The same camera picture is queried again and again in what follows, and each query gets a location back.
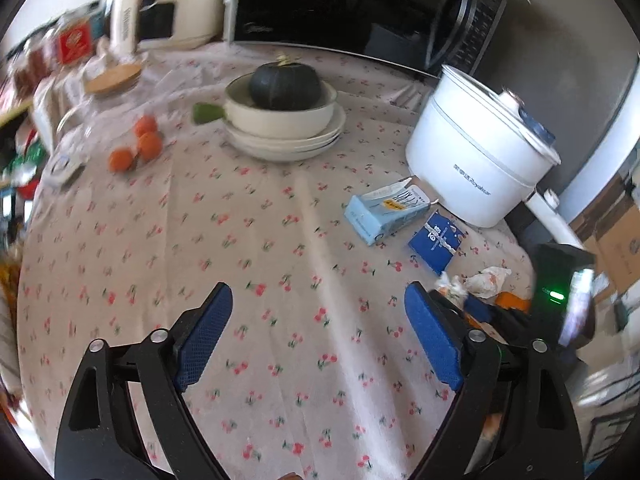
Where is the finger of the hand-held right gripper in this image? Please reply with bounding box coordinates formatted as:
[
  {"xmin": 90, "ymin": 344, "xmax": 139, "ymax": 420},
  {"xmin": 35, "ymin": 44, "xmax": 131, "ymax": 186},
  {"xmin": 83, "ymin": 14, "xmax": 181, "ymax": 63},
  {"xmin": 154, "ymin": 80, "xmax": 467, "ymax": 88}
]
[
  {"xmin": 492, "ymin": 305, "xmax": 535, "ymax": 343},
  {"xmin": 462, "ymin": 296, "xmax": 501, "ymax": 333}
]

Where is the cream bowl with green handle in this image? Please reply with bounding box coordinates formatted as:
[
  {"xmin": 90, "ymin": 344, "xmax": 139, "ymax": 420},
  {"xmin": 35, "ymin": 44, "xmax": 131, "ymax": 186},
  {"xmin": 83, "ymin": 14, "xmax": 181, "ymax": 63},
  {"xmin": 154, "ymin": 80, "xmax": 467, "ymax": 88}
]
[{"xmin": 194, "ymin": 74, "xmax": 339, "ymax": 140}]

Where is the dark green pumpkin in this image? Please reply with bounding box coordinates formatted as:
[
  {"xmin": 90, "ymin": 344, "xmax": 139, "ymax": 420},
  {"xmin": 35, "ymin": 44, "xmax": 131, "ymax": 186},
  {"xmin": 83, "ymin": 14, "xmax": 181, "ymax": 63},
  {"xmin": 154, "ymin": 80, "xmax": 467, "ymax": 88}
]
[{"xmin": 250, "ymin": 55, "xmax": 322, "ymax": 111}]

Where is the orange peel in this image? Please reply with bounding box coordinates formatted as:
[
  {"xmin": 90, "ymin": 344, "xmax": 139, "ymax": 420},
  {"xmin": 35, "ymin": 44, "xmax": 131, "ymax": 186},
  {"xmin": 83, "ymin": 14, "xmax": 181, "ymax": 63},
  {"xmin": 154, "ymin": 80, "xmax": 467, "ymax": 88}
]
[{"xmin": 495, "ymin": 291, "xmax": 531, "ymax": 314}]

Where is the black microwave oven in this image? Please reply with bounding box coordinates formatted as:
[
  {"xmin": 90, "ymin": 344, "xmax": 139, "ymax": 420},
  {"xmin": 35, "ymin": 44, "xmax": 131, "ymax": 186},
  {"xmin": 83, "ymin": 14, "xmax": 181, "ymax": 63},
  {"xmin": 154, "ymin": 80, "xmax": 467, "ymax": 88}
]
[{"xmin": 222, "ymin": 0, "xmax": 507, "ymax": 79}]

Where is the glass jar with bamboo lid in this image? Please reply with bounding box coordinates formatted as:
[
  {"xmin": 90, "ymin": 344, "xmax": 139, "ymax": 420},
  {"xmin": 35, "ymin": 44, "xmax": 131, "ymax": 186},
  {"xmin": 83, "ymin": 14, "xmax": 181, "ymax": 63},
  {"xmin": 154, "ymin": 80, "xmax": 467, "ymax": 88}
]
[{"xmin": 55, "ymin": 57, "xmax": 146, "ymax": 146}]

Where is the cardboard box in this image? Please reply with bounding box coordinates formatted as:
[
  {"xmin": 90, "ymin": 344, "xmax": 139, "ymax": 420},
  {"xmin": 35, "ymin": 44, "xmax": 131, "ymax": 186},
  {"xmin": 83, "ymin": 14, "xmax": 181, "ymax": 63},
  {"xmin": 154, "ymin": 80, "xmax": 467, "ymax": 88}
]
[{"xmin": 570, "ymin": 200, "xmax": 640, "ymax": 294}]

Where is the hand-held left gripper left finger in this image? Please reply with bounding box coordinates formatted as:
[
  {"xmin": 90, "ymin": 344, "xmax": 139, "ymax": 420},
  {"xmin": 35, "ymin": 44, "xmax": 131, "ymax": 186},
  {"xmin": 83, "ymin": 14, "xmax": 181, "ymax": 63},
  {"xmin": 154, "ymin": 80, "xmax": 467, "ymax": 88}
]
[{"xmin": 54, "ymin": 281, "xmax": 234, "ymax": 480}]

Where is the white paper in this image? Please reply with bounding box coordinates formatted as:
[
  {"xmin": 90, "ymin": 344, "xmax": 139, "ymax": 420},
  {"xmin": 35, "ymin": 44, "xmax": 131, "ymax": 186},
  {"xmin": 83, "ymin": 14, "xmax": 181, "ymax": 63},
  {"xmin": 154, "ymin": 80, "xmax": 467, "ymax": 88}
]
[{"xmin": 465, "ymin": 266, "xmax": 513, "ymax": 297}]

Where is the spice jar with red label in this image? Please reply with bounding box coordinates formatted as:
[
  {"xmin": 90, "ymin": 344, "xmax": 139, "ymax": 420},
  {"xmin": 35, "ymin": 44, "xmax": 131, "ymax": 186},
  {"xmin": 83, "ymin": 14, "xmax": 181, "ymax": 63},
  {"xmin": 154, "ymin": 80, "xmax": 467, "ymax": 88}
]
[{"xmin": 55, "ymin": 15, "xmax": 96, "ymax": 68}]

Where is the light blue carton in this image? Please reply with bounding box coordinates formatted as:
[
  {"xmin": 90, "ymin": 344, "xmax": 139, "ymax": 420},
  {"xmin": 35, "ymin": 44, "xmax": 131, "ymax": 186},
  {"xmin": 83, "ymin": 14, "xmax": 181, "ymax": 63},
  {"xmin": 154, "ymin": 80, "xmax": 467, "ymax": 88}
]
[{"xmin": 344, "ymin": 176, "xmax": 432, "ymax": 247}]

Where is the cherry print tablecloth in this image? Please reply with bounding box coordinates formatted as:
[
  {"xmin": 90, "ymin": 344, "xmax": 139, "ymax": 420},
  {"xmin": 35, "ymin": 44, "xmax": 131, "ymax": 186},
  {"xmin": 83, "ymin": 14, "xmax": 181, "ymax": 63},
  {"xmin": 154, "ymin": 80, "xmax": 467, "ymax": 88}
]
[{"xmin": 15, "ymin": 40, "xmax": 538, "ymax": 480}]

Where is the white electric cooking pot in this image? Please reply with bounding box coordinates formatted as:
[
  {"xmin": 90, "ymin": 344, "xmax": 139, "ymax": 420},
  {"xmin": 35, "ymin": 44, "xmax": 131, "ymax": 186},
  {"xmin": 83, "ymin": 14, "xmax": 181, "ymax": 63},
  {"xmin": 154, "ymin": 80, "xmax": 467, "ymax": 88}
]
[{"xmin": 405, "ymin": 64, "xmax": 583, "ymax": 248}]

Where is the clear wrapper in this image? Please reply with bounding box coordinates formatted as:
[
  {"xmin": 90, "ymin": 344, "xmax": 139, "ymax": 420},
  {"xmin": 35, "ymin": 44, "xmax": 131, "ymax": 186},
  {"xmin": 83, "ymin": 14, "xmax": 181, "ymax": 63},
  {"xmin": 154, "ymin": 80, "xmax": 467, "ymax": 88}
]
[{"xmin": 434, "ymin": 271, "xmax": 468, "ymax": 306}]

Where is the cream air fryer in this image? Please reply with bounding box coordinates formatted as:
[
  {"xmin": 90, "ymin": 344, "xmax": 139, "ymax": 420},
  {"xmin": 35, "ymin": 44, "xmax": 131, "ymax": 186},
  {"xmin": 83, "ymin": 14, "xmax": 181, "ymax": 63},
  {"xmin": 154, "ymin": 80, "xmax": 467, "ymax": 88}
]
[{"xmin": 109, "ymin": 0, "xmax": 236, "ymax": 54}]

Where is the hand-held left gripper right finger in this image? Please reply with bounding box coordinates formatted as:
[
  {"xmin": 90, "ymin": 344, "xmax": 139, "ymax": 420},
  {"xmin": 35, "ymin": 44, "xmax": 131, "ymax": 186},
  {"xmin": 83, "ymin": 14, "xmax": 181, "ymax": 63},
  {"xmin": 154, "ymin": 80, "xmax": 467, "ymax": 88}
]
[{"xmin": 404, "ymin": 282, "xmax": 586, "ymax": 480}]

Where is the grey refrigerator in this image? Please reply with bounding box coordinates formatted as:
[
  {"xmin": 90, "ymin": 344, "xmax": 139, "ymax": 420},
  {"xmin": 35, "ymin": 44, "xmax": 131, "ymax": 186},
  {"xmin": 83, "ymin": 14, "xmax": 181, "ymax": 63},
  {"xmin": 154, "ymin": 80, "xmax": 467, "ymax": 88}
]
[{"xmin": 480, "ymin": 0, "xmax": 640, "ymax": 211}]

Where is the blue and white packet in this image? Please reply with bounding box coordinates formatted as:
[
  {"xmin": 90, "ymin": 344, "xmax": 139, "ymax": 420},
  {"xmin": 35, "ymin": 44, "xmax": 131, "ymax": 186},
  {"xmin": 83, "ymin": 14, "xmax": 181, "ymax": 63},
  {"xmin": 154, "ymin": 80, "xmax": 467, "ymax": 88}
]
[{"xmin": 407, "ymin": 210, "xmax": 470, "ymax": 275}]

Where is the cream plate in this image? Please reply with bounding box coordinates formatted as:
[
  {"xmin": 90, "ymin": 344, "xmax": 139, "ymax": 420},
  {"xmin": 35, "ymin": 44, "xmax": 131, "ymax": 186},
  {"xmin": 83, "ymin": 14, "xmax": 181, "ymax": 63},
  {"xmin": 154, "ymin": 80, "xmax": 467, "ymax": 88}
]
[
  {"xmin": 224, "ymin": 105, "xmax": 347, "ymax": 154},
  {"xmin": 230, "ymin": 130, "xmax": 344, "ymax": 162}
]

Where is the white power adapter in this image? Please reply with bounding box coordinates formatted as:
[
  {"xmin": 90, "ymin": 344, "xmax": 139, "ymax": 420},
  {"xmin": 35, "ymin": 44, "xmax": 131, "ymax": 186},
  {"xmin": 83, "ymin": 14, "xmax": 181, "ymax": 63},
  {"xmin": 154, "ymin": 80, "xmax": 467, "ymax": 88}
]
[{"xmin": 47, "ymin": 152, "xmax": 89, "ymax": 187}]

